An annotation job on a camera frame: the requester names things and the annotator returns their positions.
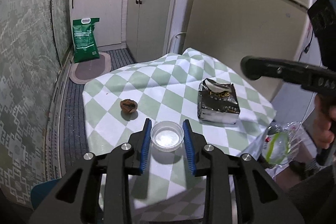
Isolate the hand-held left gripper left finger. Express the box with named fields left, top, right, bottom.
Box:
left=28, top=118, right=153, bottom=224

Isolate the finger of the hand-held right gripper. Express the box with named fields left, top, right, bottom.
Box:
left=240, top=55, right=311, bottom=84

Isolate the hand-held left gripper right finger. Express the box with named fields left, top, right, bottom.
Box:
left=182, top=119, right=305, bottom=224

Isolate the clear round plastic container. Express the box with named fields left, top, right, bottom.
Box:
left=150, top=121, right=184, bottom=152

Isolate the clear plastic bag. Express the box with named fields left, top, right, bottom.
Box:
left=259, top=120, right=307, bottom=169

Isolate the person's right hand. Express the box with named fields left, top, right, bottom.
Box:
left=314, top=94, right=336, bottom=149

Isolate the brown nut shell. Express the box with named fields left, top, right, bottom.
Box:
left=120, top=99, right=138, bottom=113

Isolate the black tissue pack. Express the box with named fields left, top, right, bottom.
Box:
left=197, top=78, right=241, bottom=125

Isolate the silver refrigerator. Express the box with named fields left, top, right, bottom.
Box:
left=184, top=0, right=323, bottom=114

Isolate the green white checkered tablecloth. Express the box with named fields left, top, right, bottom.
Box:
left=83, top=48, right=277, bottom=219

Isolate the dark striped floor runner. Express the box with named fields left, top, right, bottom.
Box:
left=51, top=48, right=137, bottom=180

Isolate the grey oval floor mat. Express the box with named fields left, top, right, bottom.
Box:
left=69, top=51, right=112, bottom=85

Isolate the teal stool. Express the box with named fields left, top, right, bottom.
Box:
left=30, top=178, right=62, bottom=211

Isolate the green rice bag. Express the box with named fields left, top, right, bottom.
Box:
left=72, top=17, right=101, bottom=63

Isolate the white tall side cabinet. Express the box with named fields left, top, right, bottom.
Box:
left=126, top=0, right=201, bottom=63

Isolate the white stove cabinet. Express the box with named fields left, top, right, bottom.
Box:
left=69, top=0, right=130, bottom=49

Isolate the patterned frosted sliding door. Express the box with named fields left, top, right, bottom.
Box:
left=0, top=0, right=82, bottom=203

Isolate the white metal rack frame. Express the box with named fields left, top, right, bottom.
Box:
left=169, top=32, right=188, bottom=54

